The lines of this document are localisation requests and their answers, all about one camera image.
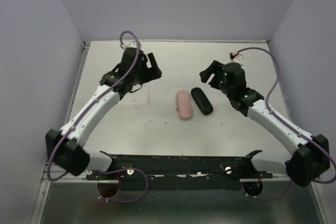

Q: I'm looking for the black glasses case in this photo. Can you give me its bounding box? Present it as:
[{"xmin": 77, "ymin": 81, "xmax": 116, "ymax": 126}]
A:
[{"xmin": 191, "ymin": 87, "xmax": 213, "ymax": 115}]

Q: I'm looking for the pink glasses case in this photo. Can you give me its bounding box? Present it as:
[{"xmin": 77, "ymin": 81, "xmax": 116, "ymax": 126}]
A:
[{"xmin": 176, "ymin": 90, "xmax": 193, "ymax": 120}]

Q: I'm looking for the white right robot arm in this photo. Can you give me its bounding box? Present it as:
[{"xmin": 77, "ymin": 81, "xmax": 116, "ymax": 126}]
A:
[{"xmin": 199, "ymin": 61, "xmax": 330, "ymax": 187}]

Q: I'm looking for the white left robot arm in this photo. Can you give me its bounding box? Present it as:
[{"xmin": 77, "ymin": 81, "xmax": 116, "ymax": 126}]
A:
[{"xmin": 45, "ymin": 47, "xmax": 162, "ymax": 179}]

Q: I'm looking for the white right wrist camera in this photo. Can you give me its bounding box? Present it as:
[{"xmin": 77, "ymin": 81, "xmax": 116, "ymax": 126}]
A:
[{"xmin": 230, "ymin": 52, "xmax": 244, "ymax": 66}]

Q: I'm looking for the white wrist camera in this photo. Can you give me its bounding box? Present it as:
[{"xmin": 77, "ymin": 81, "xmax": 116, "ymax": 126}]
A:
[
  {"xmin": 120, "ymin": 41, "xmax": 137, "ymax": 50},
  {"xmin": 230, "ymin": 52, "xmax": 244, "ymax": 66}
]

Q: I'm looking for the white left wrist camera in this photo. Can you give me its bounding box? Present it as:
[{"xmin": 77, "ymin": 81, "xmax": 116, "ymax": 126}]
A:
[{"xmin": 120, "ymin": 41, "xmax": 137, "ymax": 50}]

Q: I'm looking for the aluminium table frame rail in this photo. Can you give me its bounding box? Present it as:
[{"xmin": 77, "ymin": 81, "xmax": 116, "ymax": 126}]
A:
[{"xmin": 64, "ymin": 41, "xmax": 91, "ymax": 124}]

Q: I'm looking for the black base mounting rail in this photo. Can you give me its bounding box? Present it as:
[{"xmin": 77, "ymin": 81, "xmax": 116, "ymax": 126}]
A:
[{"xmin": 86, "ymin": 151, "xmax": 272, "ymax": 191}]

